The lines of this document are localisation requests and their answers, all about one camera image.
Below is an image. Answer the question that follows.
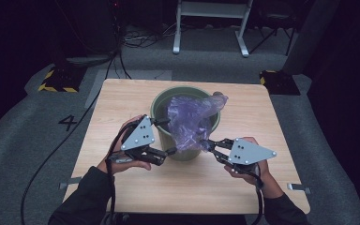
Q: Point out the black tripod stand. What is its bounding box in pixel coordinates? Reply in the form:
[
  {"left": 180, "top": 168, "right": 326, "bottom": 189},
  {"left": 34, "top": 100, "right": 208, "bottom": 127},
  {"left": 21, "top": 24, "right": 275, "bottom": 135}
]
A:
[{"left": 248, "top": 12, "right": 296, "bottom": 56}]

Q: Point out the grey column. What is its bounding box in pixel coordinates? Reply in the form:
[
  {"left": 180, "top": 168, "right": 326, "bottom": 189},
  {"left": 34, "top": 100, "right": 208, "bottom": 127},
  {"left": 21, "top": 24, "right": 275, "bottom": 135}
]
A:
[{"left": 281, "top": 0, "right": 341, "bottom": 76}]

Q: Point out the left hand-held gripper cable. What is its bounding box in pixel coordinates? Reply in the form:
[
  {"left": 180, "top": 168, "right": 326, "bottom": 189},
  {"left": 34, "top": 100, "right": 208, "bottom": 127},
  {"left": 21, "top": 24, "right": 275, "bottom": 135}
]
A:
[{"left": 105, "top": 120, "right": 145, "bottom": 225}]

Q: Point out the green plastic bin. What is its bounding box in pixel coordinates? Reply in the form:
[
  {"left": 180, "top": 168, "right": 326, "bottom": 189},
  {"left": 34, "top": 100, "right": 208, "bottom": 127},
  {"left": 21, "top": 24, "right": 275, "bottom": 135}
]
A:
[{"left": 149, "top": 86, "right": 222, "bottom": 162}]

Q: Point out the hand-held gripper cable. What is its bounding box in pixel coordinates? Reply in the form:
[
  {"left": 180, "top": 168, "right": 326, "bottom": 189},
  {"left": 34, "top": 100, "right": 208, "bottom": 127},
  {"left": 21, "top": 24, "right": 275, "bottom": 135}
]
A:
[
  {"left": 105, "top": 120, "right": 145, "bottom": 225},
  {"left": 245, "top": 168, "right": 265, "bottom": 225}
]

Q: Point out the right hand-held gripper cable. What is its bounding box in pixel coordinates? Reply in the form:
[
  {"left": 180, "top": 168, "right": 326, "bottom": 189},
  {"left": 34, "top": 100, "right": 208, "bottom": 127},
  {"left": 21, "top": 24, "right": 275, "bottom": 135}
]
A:
[{"left": 245, "top": 168, "right": 265, "bottom": 225}]

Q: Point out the white metal stand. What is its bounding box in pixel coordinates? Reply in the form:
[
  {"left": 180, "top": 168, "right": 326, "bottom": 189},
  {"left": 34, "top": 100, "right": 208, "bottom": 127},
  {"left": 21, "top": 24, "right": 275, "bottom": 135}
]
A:
[{"left": 172, "top": 0, "right": 254, "bottom": 58}]

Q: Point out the grey floor plate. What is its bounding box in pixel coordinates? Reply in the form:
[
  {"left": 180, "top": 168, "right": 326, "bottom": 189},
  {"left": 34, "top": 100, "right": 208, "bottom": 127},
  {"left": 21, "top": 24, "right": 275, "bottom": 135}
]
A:
[{"left": 83, "top": 68, "right": 173, "bottom": 109}]

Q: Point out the person's left hand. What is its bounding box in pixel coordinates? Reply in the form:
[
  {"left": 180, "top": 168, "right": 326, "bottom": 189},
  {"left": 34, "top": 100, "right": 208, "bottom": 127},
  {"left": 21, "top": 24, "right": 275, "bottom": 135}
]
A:
[{"left": 97, "top": 114, "right": 153, "bottom": 176}]

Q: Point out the black floor cable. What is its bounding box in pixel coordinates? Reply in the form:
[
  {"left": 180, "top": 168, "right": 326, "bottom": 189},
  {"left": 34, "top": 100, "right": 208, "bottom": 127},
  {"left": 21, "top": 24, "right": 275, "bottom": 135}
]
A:
[{"left": 20, "top": 50, "right": 123, "bottom": 225}]

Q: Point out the black yellow striped base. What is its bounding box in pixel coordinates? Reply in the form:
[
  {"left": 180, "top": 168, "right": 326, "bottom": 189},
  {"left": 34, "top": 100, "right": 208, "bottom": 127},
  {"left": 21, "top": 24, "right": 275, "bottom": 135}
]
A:
[
  {"left": 259, "top": 69, "right": 302, "bottom": 97},
  {"left": 37, "top": 65, "right": 87, "bottom": 94}
]

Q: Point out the grey metal table bracket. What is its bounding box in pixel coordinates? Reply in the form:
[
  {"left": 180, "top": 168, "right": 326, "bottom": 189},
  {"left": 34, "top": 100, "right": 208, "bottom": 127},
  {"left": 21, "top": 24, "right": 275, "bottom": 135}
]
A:
[
  {"left": 59, "top": 176, "right": 83, "bottom": 190},
  {"left": 287, "top": 183, "right": 312, "bottom": 195}
]

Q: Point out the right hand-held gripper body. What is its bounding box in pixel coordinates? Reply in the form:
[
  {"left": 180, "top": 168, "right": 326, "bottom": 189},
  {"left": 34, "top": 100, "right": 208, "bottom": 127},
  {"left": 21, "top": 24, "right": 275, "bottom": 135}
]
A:
[{"left": 227, "top": 137, "right": 278, "bottom": 176}]

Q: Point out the bundle of floor cables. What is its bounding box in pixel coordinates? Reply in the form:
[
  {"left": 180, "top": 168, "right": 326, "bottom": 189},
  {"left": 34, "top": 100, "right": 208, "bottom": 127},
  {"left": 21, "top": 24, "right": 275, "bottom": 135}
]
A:
[{"left": 121, "top": 22, "right": 182, "bottom": 50}]

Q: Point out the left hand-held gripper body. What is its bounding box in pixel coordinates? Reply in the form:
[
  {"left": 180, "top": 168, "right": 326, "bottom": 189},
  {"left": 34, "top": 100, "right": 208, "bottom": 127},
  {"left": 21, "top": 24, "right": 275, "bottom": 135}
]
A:
[{"left": 118, "top": 114, "right": 169, "bottom": 167}]

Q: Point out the purple plastic bag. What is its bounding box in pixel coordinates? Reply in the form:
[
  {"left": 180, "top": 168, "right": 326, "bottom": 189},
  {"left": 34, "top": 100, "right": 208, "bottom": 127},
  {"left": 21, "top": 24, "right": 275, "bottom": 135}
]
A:
[{"left": 167, "top": 91, "right": 229, "bottom": 153}]

